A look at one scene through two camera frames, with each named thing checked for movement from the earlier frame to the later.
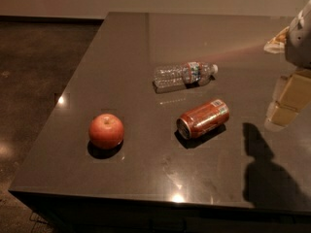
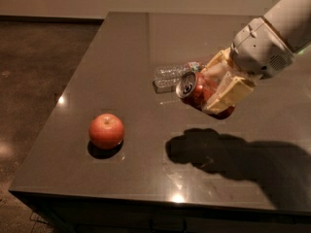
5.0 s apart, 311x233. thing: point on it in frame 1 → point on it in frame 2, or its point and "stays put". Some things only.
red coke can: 203,118 → 196,89
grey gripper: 298,46 → 259,50
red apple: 106,131 stays put
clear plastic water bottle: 181,76 stays put
